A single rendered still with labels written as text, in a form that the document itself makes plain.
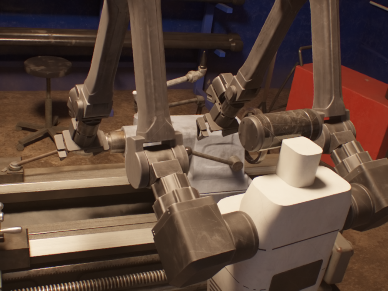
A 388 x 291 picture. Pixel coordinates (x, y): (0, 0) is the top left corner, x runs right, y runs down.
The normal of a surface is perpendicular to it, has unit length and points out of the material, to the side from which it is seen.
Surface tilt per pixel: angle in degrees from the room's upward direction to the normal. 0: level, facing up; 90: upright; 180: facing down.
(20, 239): 0
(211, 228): 30
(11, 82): 90
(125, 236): 36
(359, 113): 90
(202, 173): 66
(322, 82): 89
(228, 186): 62
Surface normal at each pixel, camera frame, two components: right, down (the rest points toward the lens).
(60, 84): 0.32, 0.48
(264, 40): -0.85, 0.17
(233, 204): 0.13, -0.87
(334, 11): 0.49, 0.08
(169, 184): -0.15, -0.38
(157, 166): 0.35, -0.53
